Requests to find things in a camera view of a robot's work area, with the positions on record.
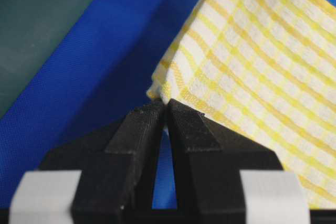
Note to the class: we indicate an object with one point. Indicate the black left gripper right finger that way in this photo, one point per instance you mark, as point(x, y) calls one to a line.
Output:
point(224, 177)

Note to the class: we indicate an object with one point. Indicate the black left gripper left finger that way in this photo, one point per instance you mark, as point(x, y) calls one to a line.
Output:
point(91, 179)

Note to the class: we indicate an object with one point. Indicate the yellow checked towel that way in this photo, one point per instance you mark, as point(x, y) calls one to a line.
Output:
point(265, 69)

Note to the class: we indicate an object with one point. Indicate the blue table cloth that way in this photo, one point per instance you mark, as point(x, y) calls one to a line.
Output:
point(101, 70)

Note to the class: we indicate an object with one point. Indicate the grey-green backdrop panel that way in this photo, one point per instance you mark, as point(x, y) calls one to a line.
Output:
point(30, 32)

